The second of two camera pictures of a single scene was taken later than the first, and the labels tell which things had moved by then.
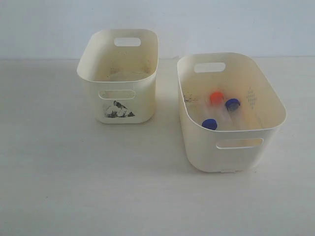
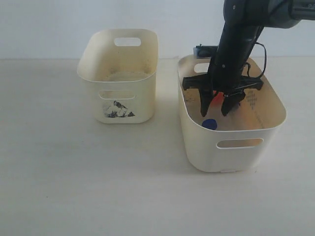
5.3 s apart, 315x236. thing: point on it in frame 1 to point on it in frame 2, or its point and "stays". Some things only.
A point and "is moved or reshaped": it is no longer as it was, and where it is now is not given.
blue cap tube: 209,123 stays
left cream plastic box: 121,65 stays
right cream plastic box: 230,112 stays
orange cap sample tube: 216,108 is moved or reshaped
